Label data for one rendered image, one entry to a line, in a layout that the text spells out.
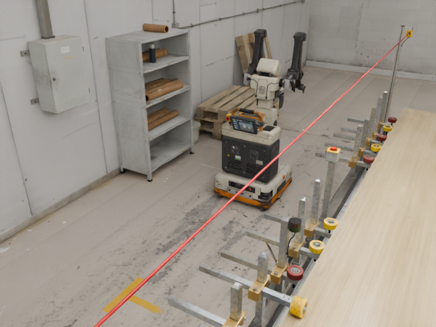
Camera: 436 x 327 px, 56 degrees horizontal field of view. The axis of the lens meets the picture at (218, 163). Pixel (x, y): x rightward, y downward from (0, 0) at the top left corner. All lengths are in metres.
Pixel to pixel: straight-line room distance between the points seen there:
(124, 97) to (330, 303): 3.23
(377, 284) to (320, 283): 0.27
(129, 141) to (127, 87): 0.62
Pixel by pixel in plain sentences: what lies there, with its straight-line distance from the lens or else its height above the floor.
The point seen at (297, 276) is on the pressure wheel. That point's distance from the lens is 2.10.
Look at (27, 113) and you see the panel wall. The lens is 4.03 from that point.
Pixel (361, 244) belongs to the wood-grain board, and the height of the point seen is 0.90.
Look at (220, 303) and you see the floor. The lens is 3.21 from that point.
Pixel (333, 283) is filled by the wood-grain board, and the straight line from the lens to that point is 2.10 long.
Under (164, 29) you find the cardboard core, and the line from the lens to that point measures 4.68.
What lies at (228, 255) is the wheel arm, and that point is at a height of 0.86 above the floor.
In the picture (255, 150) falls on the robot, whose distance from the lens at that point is 4.00.
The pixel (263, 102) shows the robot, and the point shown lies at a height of 0.97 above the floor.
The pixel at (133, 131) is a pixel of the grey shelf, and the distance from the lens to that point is 4.63.
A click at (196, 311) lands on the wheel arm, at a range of 1.83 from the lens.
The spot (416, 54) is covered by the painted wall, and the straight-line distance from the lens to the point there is 9.73.
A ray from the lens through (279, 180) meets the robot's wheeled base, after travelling 4.26.
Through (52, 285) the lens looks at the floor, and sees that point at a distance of 3.59.
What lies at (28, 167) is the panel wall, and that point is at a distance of 4.15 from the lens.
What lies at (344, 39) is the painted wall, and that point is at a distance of 9.94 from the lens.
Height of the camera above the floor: 2.27
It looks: 26 degrees down
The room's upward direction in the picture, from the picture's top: straight up
